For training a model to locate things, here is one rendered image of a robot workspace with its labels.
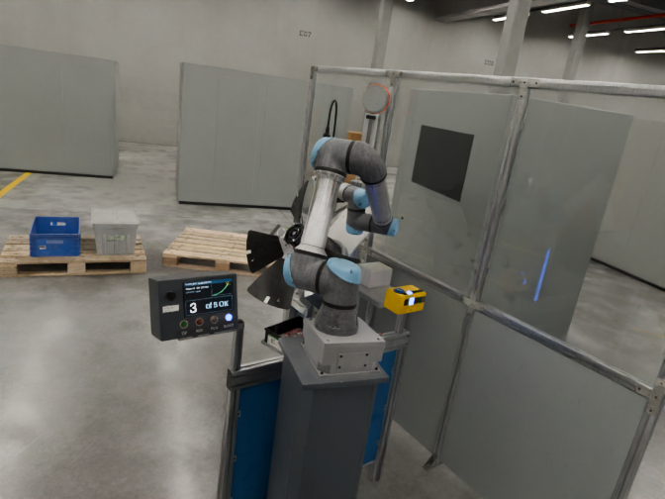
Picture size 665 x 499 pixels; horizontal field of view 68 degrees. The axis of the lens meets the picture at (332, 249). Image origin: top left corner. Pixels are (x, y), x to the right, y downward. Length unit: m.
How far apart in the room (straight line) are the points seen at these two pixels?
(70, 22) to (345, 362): 13.39
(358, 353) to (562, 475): 1.22
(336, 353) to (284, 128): 6.48
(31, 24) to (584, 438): 13.98
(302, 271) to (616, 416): 1.37
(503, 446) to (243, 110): 6.21
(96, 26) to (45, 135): 5.52
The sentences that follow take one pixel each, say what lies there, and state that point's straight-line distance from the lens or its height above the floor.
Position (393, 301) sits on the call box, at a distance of 2.21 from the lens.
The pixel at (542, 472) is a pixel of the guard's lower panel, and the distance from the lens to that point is 2.57.
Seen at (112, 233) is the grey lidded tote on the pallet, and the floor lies 0.37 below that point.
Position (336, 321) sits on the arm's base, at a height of 1.17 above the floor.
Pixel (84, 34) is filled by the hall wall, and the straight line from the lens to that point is 14.41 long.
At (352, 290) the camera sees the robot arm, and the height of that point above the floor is 1.27.
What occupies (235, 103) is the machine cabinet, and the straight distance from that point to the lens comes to 7.70.
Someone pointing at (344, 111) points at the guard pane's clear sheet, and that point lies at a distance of 3.30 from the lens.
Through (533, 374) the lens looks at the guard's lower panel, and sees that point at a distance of 2.43.
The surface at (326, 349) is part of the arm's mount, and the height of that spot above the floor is 1.10.
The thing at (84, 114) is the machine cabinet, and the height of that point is 1.05.
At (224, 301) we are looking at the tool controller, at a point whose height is 1.17.
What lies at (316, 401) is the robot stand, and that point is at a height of 0.93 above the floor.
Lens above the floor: 1.85
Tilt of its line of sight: 17 degrees down
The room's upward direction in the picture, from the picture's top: 8 degrees clockwise
